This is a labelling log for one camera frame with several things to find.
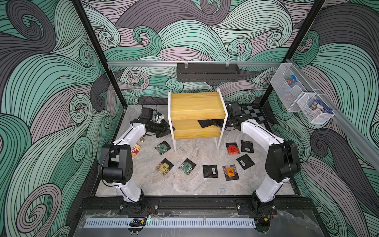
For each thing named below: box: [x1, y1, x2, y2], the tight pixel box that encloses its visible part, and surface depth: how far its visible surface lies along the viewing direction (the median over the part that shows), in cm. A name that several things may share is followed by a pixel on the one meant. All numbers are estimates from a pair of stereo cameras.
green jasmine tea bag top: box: [177, 158, 197, 176], surface depth 89 cm
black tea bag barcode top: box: [202, 164, 219, 179], surface depth 87 cm
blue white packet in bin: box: [309, 99, 334, 114], surface depth 67 cm
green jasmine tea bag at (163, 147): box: [154, 140, 172, 156], surface depth 97 cm
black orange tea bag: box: [222, 163, 240, 182], surface depth 87 cm
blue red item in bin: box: [287, 75, 298, 87], surface depth 85 cm
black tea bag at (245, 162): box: [235, 153, 256, 171], surface depth 91 cm
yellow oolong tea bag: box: [155, 157, 175, 176], surface depth 89 cm
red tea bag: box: [225, 142, 241, 156], surface depth 97 cm
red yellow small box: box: [131, 143, 143, 158], surface depth 95 cm
